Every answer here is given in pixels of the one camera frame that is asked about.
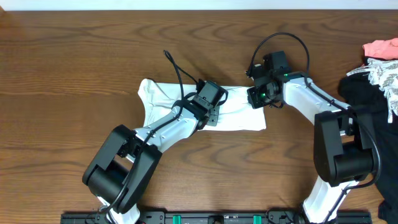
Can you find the pink garment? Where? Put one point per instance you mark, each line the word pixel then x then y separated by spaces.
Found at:
pixel 384 49

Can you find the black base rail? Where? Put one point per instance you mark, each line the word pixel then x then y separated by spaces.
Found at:
pixel 270 216

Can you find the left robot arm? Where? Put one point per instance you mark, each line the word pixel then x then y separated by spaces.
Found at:
pixel 122 168

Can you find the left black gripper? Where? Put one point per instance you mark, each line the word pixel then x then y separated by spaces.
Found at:
pixel 213 116

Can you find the white t-shirt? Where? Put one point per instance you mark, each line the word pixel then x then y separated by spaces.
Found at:
pixel 236 114

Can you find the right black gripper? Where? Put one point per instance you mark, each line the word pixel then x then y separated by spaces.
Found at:
pixel 254 98

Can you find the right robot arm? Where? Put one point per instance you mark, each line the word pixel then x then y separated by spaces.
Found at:
pixel 345 151

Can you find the white floral patterned garment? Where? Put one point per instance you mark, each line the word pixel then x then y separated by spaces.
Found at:
pixel 384 74

